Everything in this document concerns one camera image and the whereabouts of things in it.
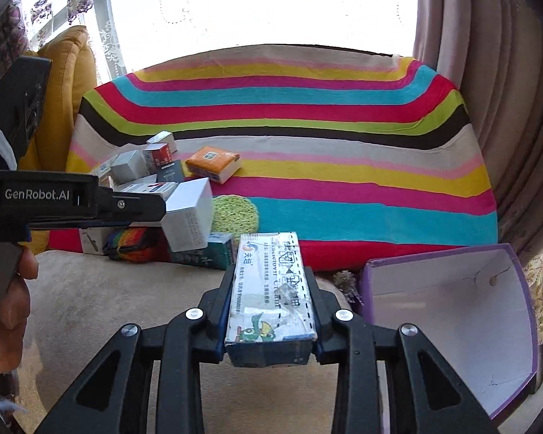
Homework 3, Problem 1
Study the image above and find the rainbow striped pouch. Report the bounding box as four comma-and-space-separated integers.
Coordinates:
102, 228, 155, 263

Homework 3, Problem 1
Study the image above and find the person's left hand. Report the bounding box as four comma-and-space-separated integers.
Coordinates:
0, 246, 40, 374

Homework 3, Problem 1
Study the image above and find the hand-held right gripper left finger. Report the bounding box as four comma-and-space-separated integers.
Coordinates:
34, 264, 236, 434

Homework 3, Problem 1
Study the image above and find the green round crochet mat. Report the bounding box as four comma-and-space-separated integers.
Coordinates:
212, 194, 260, 236

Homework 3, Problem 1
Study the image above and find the white box with red label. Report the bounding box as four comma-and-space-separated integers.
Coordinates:
118, 182, 177, 200

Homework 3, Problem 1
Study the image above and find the white and blue medicine box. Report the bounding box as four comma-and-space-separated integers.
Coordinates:
225, 231, 318, 368

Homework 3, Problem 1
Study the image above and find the brown patterned curtain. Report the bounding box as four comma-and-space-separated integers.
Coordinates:
0, 0, 34, 100

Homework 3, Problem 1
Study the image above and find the teal green box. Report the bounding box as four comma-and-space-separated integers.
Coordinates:
170, 233, 235, 271

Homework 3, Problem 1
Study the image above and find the white box with black print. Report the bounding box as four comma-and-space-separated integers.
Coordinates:
78, 227, 114, 255

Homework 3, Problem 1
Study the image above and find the white lace curtain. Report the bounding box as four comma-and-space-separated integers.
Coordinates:
18, 0, 418, 88

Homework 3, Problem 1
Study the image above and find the red and white tissue packet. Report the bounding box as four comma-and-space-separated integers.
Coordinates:
142, 143, 172, 169

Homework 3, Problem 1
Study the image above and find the small white box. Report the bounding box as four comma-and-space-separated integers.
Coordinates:
146, 131, 178, 153

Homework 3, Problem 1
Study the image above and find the yellow cushion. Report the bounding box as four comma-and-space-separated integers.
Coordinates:
18, 26, 98, 255

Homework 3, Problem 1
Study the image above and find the rainbow striped blanket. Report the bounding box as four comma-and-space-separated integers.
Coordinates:
50, 44, 499, 273

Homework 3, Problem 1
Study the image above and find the dried lavender bunch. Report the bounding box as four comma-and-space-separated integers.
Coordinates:
332, 270, 365, 309

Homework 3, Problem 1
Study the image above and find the beige sofa cushion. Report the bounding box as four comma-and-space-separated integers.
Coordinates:
9, 248, 390, 434

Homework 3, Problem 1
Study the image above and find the black applicator box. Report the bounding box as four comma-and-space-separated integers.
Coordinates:
156, 160, 186, 184

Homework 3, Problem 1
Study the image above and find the orange tissue packet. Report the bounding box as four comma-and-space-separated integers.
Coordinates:
185, 146, 241, 184

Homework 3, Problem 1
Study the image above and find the pink pleated curtain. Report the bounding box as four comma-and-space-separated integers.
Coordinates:
411, 0, 543, 258

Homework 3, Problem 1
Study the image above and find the silver foil box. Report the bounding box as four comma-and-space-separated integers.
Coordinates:
110, 149, 148, 186

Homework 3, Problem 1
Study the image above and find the plain white carton box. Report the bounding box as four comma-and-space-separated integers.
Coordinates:
161, 177, 215, 253

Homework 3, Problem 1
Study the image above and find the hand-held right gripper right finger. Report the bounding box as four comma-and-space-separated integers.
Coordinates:
301, 271, 500, 434

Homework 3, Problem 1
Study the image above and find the purple cardboard box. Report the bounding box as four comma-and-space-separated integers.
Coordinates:
358, 243, 540, 420

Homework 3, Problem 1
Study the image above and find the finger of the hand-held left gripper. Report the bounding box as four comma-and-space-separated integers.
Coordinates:
97, 187, 167, 227

